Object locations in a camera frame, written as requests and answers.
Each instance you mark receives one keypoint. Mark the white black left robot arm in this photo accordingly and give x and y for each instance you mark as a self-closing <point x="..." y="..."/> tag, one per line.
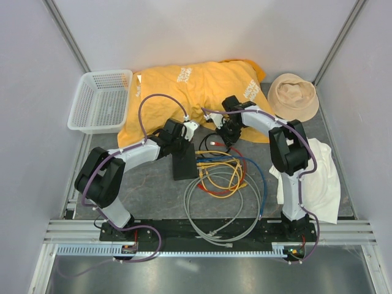
<point x="99" y="179"/>

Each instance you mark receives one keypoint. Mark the black network switch box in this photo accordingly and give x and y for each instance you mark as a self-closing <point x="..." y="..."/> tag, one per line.
<point x="185" y="166"/>

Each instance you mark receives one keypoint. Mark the white plastic perforated basket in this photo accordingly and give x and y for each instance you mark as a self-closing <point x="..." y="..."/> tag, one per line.
<point x="101" y="101"/>

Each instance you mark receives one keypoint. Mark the grey slotted cable duct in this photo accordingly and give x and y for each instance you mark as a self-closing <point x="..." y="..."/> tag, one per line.
<point x="117" y="250"/>

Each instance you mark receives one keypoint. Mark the aluminium frame rail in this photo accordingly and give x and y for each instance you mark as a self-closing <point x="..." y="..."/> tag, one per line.
<point x="344" y="232"/>

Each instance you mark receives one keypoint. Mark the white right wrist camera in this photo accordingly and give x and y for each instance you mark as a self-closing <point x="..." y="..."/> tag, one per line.
<point x="217" y="119"/>

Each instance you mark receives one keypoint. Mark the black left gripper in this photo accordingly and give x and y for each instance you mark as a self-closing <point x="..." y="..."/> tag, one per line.
<point x="186" y="142"/>

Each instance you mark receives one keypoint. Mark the orange printed t-shirt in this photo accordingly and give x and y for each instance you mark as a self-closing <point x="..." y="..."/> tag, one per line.
<point x="159" y="93"/>

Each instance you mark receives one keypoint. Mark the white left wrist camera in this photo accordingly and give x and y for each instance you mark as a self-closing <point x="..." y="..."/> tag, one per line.
<point x="189" y="129"/>

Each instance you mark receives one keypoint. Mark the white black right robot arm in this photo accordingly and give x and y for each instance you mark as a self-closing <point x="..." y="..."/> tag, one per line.
<point x="289" y="149"/>

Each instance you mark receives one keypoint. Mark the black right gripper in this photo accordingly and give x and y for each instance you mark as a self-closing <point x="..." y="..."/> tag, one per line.
<point x="229" y="140"/>

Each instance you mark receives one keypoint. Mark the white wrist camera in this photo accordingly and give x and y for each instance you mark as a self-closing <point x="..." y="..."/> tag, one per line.
<point x="189" y="129"/>
<point x="217" y="119"/>

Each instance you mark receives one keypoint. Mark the white crumpled cloth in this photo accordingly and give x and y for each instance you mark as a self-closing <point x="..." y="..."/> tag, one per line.
<point x="321" y="190"/>

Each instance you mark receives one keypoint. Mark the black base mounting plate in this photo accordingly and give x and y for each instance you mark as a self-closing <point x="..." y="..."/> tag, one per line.
<point x="180" y="235"/>

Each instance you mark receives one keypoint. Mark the beige bucket hat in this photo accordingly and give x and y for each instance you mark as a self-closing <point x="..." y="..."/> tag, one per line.
<point x="291" y="98"/>

